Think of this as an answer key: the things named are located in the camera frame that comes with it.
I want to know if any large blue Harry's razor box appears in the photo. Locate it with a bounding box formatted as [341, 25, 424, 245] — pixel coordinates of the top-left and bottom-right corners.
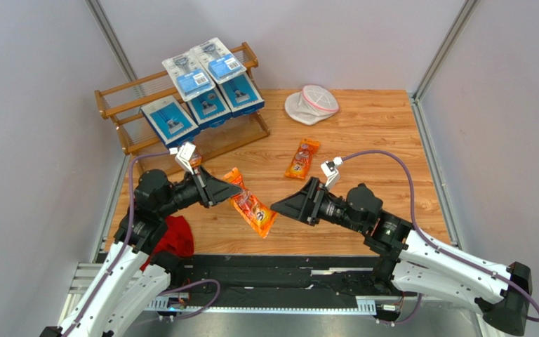
[186, 88, 232, 130]

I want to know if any wooden two-tier shelf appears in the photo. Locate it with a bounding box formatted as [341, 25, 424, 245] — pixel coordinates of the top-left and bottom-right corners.
[94, 39, 270, 173]

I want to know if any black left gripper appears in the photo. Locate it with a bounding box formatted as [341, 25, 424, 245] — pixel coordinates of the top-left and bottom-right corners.
[157, 164, 241, 218]

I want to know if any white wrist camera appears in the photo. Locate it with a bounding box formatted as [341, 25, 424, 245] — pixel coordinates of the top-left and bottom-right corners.
[168, 141, 196, 173]
[321, 157, 343, 190]

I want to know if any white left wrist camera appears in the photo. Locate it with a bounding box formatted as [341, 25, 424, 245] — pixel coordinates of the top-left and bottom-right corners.
[168, 141, 196, 173]

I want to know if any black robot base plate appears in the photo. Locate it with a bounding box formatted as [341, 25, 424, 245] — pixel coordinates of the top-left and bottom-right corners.
[145, 255, 417, 315]

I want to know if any gillette razor blister pack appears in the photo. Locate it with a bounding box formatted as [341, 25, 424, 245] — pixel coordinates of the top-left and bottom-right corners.
[190, 37, 246, 84]
[161, 52, 215, 102]

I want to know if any Gillette razor blister pack front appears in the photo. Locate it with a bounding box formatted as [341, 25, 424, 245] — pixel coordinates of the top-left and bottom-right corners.
[161, 52, 215, 102]

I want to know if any red cloth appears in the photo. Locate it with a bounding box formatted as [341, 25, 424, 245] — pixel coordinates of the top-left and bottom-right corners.
[140, 216, 195, 272]

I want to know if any white mesh laundry bag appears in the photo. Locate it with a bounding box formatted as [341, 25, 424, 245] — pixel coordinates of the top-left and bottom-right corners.
[284, 85, 340, 126]

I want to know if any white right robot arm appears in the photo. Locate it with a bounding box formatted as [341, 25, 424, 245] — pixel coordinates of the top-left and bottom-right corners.
[270, 178, 532, 336]

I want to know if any small blue Harry's razor box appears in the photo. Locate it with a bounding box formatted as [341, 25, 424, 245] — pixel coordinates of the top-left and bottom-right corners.
[140, 95, 201, 149]

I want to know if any orange Bic razor bag front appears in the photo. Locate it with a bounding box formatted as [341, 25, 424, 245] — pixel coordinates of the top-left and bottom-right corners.
[189, 151, 203, 168]

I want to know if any orange bic razor bag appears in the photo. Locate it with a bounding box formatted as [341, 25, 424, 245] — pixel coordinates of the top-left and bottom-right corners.
[189, 151, 203, 168]
[222, 167, 277, 238]
[284, 138, 321, 180]

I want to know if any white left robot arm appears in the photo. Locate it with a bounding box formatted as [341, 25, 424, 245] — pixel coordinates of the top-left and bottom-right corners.
[41, 166, 242, 336]

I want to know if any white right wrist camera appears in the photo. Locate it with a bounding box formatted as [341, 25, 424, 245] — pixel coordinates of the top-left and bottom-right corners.
[321, 157, 343, 190]

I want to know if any aluminium frame rail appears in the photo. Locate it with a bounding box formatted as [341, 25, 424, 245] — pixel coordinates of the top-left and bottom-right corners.
[54, 261, 506, 337]

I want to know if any blue Harry's box on shelf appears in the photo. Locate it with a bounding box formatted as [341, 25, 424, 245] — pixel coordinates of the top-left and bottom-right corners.
[219, 73, 265, 118]

